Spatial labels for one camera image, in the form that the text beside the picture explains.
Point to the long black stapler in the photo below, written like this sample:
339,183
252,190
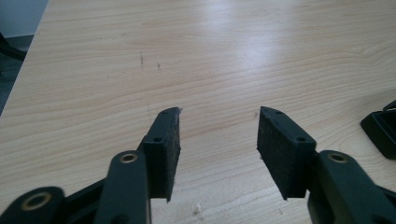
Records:
380,130

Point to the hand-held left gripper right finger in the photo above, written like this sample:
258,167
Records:
281,155

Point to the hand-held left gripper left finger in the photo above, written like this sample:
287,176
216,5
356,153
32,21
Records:
163,146

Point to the black metal frame stand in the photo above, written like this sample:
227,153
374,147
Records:
11,51

